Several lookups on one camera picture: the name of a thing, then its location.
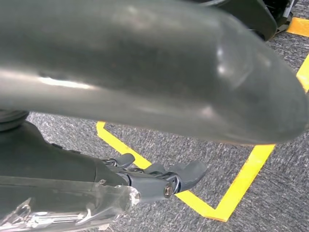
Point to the clear plastic cover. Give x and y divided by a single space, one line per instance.
72 208

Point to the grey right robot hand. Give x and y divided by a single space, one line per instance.
120 64

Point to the yellow floor tape square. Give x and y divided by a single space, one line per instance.
239 189

